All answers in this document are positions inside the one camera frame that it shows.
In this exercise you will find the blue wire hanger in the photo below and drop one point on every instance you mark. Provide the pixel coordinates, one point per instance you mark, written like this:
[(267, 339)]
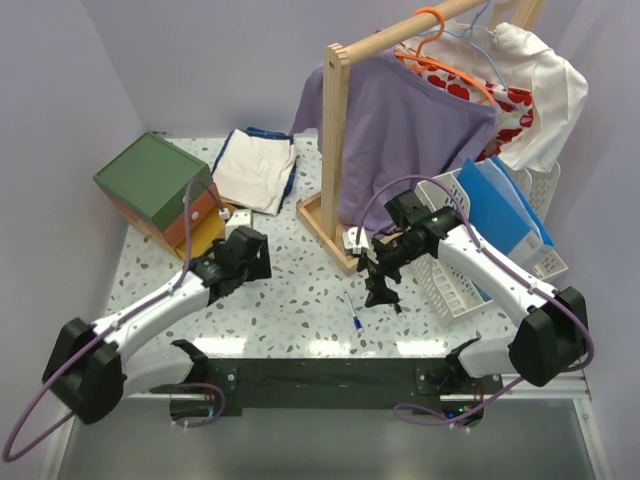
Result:
[(479, 38)]

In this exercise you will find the orange hanger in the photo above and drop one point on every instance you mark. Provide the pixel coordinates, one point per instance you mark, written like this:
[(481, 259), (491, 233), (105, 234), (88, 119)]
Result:
[(419, 63)]

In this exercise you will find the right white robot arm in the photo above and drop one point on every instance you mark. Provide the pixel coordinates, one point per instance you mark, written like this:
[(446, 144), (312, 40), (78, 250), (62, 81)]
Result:
[(552, 335)]

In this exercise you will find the green drawer box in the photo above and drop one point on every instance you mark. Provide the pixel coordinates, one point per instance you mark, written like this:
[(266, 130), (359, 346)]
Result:
[(150, 178)]

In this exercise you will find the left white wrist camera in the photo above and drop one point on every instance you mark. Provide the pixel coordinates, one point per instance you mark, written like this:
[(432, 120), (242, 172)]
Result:
[(234, 220)]

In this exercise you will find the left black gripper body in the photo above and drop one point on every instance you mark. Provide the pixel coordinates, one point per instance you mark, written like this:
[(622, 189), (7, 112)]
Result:
[(254, 255)]

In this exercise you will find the folded white cloth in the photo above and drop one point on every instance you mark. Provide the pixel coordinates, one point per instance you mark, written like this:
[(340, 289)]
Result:
[(255, 172)]

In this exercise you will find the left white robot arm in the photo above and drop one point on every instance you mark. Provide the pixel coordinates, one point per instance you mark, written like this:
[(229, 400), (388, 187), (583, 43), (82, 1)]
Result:
[(95, 365)]

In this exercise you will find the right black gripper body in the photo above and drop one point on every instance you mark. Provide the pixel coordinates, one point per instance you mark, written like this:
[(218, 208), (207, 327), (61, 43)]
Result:
[(395, 254)]

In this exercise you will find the wooden clothes rack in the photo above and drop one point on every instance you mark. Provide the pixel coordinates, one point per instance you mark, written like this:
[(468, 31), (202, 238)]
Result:
[(319, 213)]

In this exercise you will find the white shirt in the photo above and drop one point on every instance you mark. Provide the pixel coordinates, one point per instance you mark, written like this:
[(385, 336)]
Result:
[(559, 93)]

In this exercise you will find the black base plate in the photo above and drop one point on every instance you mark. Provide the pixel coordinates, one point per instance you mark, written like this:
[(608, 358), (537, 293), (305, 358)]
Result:
[(326, 383)]

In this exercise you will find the blue pen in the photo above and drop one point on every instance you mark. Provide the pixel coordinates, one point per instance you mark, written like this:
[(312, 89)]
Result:
[(356, 321)]

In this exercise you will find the white perforated file holder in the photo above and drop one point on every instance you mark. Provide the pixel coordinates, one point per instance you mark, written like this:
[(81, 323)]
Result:
[(450, 293)]

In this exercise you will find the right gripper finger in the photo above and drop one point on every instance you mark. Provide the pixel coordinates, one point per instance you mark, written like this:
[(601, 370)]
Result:
[(378, 291), (367, 263)]

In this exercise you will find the yellow drawer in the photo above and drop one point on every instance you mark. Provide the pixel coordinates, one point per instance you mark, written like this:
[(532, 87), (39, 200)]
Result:
[(206, 226)]

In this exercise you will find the blue folder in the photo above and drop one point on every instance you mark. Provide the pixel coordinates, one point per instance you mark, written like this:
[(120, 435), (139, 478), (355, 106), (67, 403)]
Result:
[(501, 214)]

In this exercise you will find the red floral white garment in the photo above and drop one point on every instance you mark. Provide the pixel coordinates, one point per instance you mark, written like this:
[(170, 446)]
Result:
[(515, 114)]

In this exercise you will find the purple t-shirt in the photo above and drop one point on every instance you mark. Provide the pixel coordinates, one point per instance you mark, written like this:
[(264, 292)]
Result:
[(400, 126)]

